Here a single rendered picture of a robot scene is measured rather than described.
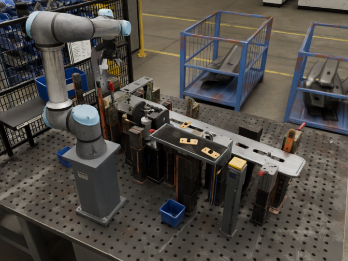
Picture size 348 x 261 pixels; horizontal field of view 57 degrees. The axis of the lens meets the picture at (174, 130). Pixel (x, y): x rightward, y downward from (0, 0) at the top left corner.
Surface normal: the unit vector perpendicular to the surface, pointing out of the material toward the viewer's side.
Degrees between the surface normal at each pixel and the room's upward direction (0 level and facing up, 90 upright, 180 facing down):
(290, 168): 0
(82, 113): 7
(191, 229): 0
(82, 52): 90
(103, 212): 89
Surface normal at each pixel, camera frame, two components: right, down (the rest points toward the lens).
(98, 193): 0.33, 0.52
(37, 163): 0.00, -0.83
